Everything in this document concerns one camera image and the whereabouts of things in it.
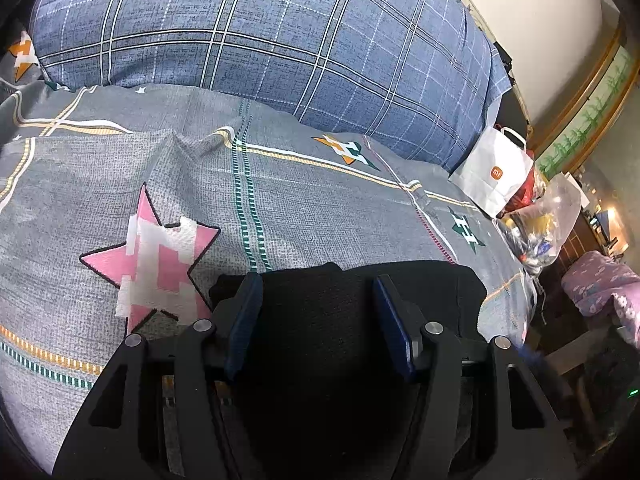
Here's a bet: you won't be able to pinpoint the black pants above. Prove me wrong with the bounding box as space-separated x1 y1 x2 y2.
209 260 488 480

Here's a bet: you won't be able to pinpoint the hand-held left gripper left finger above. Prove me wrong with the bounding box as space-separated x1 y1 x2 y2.
52 272 265 480

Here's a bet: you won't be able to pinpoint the purple floral cloth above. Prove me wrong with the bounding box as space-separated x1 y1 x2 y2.
561 251 640 347

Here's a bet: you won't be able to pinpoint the grey star printed bedsheet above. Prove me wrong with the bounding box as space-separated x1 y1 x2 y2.
0 20 542 476

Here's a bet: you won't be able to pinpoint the red bag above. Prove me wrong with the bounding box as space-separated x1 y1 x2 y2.
501 152 545 217

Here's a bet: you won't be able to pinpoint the wooden framed bamboo print panel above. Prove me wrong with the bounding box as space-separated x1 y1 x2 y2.
529 22 640 177

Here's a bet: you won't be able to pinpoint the white paper bag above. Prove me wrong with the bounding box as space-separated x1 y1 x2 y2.
448 125 535 218

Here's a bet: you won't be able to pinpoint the clear plastic bag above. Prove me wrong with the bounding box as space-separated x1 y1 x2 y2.
494 172 584 277

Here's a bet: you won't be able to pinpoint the blue plaid pillow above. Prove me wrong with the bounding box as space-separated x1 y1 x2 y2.
27 0 513 176

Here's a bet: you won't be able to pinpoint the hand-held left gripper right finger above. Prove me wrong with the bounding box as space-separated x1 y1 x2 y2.
372 274 587 480

